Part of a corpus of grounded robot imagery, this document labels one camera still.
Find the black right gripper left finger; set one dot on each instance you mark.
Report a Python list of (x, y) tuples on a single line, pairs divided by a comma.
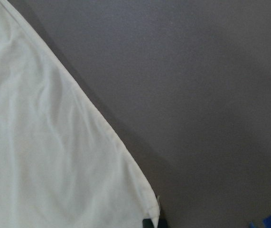
[(147, 223)]

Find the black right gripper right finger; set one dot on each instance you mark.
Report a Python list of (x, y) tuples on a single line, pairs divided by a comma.
[(162, 223)]

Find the cream long-sleeve printed shirt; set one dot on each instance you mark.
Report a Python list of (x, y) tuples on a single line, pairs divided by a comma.
[(61, 163)]

